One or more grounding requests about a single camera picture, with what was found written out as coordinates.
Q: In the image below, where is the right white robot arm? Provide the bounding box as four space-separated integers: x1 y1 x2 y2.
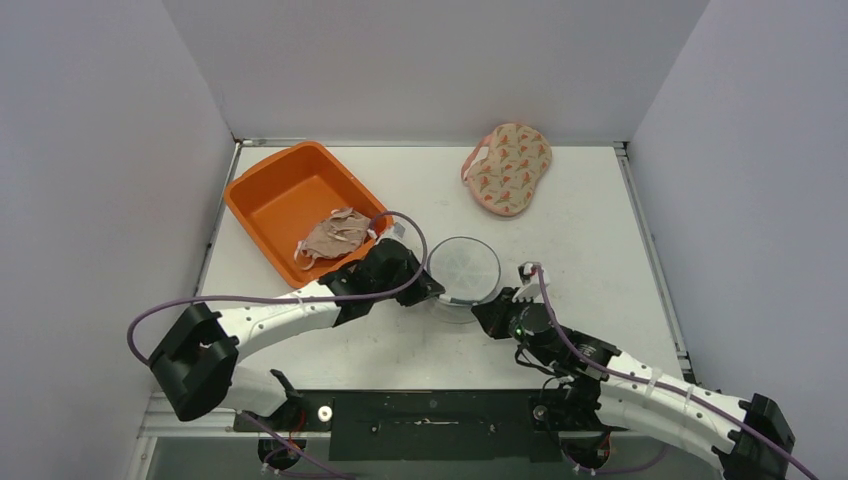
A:
471 288 796 479

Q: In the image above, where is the beige bra in tub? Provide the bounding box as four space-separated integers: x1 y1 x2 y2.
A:
293 207 371 270

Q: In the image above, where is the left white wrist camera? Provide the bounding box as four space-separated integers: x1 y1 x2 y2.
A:
380 222 406 243

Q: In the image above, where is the white mesh laundry bag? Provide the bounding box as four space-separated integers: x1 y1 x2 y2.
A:
425 236 502 324

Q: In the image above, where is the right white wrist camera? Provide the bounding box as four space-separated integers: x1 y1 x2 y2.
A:
512 262 549 303

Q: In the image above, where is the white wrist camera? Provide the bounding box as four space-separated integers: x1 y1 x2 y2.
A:
512 262 549 303
380 222 406 243

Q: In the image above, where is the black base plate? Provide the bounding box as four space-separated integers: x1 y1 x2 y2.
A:
234 389 611 462

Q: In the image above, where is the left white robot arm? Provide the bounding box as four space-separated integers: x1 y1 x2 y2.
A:
148 239 445 431

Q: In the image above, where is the floral padded bra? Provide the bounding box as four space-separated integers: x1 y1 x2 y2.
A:
460 123 553 217

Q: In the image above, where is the orange plastic tub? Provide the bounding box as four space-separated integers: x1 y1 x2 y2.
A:
224 141 385 287

